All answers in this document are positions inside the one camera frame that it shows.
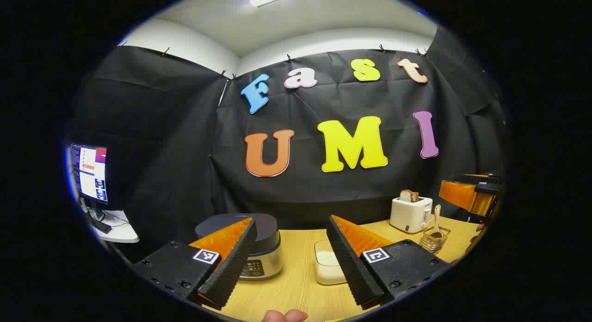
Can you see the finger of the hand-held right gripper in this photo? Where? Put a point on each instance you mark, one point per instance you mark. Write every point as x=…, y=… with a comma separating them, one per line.
x=455, y=195
x=488, y=199

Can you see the white toaster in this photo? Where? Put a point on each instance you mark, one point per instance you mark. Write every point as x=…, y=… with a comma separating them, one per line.
x=409, y=216

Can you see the computer monitor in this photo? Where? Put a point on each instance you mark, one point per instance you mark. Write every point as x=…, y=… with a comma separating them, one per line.
x=90, y=171

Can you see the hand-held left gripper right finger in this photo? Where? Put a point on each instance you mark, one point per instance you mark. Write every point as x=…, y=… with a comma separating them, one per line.
x=351, y=266

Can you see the brown bread slice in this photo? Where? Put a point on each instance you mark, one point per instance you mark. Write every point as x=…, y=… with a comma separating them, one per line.
x=408, y=195

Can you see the small teal box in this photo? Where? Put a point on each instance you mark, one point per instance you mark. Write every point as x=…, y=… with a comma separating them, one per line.
x=96, y=213

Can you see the grey silver rice cooker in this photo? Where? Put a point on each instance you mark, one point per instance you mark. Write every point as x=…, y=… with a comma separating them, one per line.
x=268, y=234

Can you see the wooden spoon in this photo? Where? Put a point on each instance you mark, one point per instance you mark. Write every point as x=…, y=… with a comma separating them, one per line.
x=437, y=215

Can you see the white rice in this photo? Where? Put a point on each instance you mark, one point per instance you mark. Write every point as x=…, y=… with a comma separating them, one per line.
x=326, y=264

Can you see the white side desk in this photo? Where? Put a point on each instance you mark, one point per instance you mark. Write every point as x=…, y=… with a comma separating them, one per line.
x=122, y=232

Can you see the clear plastic container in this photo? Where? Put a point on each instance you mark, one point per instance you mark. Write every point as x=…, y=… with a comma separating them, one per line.
x=320, y=248

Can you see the black backdrop cloth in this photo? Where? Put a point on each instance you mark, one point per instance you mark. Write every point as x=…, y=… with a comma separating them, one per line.
x=185, y=151

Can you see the black keyboard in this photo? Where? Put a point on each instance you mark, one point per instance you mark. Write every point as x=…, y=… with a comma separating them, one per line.
x=101, y=226

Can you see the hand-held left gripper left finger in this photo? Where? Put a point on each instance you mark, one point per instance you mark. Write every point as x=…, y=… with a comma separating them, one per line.
x=231, y=266

